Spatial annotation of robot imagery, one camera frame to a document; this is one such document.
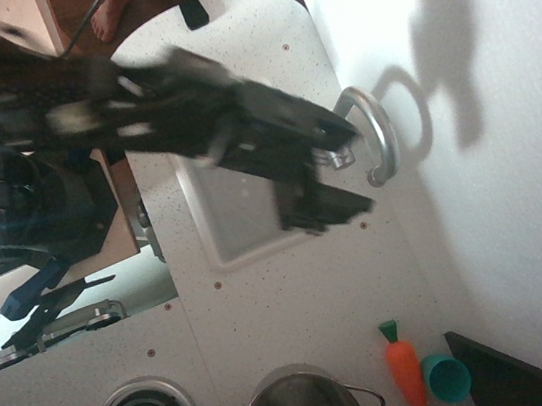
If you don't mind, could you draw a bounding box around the white rectangular sink basin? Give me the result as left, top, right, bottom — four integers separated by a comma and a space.
170, 156, 314, 273

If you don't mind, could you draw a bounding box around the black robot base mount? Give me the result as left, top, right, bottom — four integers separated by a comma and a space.
0, 147, 118, 276

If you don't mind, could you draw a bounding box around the black floor cable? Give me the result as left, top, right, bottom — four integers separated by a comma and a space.
51, 0, 119, 57

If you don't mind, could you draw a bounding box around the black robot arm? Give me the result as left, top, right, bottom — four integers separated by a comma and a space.
0, 26, 373, 233

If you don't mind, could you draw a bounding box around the black clamp handle top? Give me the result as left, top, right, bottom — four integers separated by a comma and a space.
178, 0, 210, 31

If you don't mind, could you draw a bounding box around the orange toy carrot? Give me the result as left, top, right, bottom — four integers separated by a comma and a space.
378, 319, 428, 406

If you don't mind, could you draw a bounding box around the teal plastic cup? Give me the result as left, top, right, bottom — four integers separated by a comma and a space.
420, 354, 472, 404

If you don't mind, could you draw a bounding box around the blue clamp lower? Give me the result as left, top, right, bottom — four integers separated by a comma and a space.
0, 250, 125, 353

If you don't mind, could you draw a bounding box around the black panel corner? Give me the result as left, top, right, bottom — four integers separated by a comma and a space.
444, 331, 542, 406

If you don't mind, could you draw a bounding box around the bare human foot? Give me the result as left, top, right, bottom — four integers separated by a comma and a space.
91, 0, 132, 43

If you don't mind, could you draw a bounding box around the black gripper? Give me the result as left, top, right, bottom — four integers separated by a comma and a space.
204, 81, 374, 235

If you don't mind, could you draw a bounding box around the silver curved faucet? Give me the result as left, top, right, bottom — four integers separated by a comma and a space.
313, 86, 399, 188

